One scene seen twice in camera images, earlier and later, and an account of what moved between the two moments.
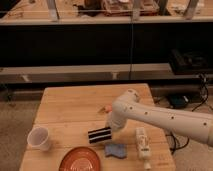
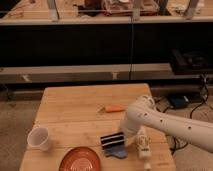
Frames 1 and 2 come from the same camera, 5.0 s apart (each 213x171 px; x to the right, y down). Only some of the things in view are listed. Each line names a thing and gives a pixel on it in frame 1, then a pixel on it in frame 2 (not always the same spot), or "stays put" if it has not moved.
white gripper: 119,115 → 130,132
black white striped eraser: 99,135 → 113,140
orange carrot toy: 108,108 stays put
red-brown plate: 80,158 stays put
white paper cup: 38,139 stays put
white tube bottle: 144,147 stays put
